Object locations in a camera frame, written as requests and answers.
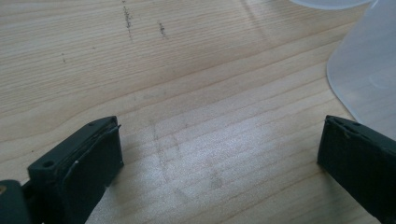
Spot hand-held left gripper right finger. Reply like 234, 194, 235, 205
317, 114, 396, 224

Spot clear plastic storage box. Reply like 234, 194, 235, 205
289, 0, 396, 141

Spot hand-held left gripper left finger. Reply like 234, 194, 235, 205
27, 115, 125, 224

